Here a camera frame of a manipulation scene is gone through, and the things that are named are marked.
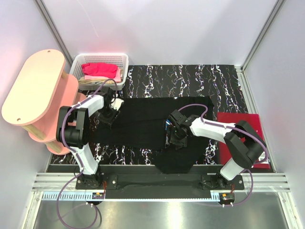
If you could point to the white plastic laundry basket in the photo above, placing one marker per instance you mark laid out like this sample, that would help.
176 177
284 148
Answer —
119 59

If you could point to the light pink garment in basket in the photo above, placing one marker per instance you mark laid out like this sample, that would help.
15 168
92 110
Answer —
117 78

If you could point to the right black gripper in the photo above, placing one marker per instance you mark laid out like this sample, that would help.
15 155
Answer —
179 143

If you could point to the magenta t-shirt in basket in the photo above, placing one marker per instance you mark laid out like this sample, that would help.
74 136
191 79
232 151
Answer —
100 69

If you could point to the black marbled table mat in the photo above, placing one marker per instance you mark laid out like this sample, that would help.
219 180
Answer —
220 82

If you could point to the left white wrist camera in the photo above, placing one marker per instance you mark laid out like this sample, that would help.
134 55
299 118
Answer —
117 103

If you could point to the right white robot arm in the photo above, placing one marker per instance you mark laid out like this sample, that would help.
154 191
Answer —
200 127

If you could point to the folded red t-shirt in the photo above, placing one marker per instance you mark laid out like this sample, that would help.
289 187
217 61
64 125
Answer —
244 142

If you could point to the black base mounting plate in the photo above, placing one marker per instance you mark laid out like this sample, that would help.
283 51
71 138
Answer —
118 177

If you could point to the pink three-tier wooden shelf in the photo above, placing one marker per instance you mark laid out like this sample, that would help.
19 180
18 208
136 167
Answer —
40 90

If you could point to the beige garment in basket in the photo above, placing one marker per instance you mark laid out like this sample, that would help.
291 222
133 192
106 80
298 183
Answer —
95 81

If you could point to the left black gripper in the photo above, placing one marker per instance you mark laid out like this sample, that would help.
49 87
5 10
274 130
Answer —
109 120

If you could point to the black t-shirt with daisy print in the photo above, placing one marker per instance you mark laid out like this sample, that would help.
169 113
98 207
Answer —
138 136

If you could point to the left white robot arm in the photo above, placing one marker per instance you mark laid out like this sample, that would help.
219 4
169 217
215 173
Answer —
73 128

